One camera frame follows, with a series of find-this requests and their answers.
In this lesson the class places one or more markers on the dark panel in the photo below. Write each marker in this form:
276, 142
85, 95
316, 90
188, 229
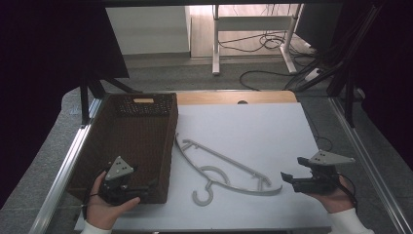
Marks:
316, 22

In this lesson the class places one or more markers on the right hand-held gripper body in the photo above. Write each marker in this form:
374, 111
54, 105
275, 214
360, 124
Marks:
319, 182

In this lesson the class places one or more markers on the aluminium rail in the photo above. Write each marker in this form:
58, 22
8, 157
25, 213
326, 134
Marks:
367, 152
65, 172

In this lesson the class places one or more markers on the white table mat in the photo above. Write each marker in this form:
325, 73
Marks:
246, 130

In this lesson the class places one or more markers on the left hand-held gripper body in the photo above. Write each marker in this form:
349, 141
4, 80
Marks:
118, 170

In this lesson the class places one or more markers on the brown woven basket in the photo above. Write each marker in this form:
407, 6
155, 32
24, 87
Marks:
136, 136

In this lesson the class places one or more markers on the person's left white sleeve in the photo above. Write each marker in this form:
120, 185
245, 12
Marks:
95, 230

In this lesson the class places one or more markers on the person's left hand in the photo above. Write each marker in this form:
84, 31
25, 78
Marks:
100, 211

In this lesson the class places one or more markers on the person's white sleeve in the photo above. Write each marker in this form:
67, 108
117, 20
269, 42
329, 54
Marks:
95, 230
349, 224

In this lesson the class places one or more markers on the white metal desk frame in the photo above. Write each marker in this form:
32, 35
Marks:
216, 39

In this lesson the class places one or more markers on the person's right white sleeve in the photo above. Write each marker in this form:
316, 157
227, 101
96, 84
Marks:
349, 224

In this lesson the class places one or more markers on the white cabinet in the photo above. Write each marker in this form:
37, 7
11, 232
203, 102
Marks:
149, 29

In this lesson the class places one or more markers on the grey plastic clothes hanger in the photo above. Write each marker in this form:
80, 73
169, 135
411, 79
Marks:
227, 161

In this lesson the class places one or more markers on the black curtain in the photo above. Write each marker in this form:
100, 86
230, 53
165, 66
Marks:
389, 65
42, 65

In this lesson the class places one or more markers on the person's right hand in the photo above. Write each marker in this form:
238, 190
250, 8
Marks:
339, 201

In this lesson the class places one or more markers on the white power strip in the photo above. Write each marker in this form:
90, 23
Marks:
312, 75

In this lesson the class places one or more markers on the black metal stand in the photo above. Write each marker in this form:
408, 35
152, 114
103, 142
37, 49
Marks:
349, 97
84, 104

